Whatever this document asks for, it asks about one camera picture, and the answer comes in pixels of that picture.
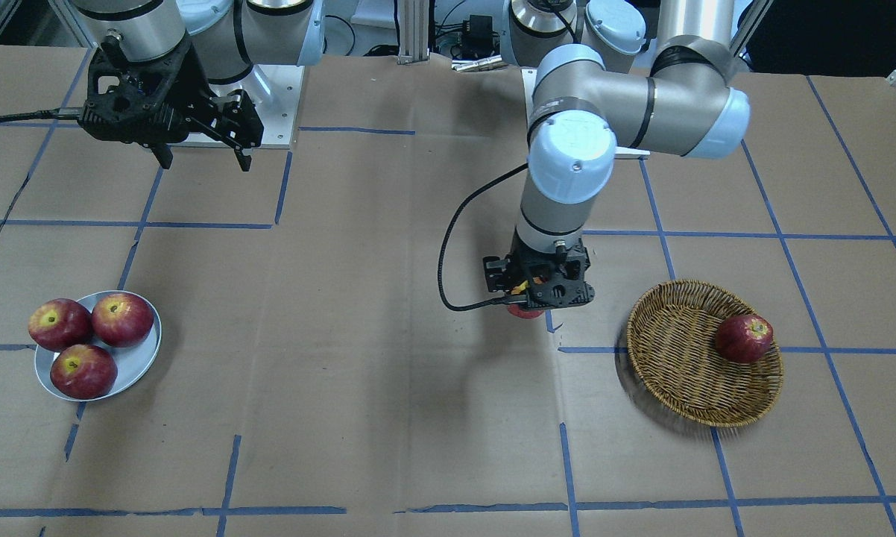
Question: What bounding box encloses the light blue plate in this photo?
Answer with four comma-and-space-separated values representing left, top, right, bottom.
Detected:
30, 290, 163, 402

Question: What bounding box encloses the red apple on plate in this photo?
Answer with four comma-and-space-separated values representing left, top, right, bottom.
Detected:
91, 292, 155, 348
49, 344, 118, 401
28, 298, 94, 351

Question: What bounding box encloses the dark red apple in basket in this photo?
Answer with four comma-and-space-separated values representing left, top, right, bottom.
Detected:
713, 314, 773, 364

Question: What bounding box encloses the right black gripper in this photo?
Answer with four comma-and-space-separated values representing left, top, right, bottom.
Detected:
78, 37, 264, 172

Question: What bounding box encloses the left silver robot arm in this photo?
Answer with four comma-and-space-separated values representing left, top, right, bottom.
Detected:
483, 1, 751, 313

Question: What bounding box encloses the red apple on plate far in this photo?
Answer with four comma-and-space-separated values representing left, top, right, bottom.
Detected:
91, 292, 155, 348

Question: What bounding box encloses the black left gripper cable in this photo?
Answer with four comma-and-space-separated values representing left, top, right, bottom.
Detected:
438, 163, 531, 313

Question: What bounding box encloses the red apple on plate middle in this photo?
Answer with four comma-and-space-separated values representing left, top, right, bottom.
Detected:
28, 298, 94, 351

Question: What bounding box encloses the aluminium frame post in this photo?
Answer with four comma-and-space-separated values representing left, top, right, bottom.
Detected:
393, 0, 434, 66

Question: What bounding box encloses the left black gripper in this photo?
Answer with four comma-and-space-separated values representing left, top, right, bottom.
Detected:
482, 236, 596, 309

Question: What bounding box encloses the brown wicker basket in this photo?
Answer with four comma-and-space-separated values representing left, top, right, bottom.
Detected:
625, 279, 785, 428

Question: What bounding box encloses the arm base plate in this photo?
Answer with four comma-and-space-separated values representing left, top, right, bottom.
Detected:
520, 68, 652, 160
209, 65, 307, 150

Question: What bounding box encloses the yellow red apple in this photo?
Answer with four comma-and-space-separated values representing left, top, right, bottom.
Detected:
507, 281, 544, 319

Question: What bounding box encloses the red apple on plate outer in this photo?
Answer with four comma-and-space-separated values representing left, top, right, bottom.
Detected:
49, 344, 118, 401

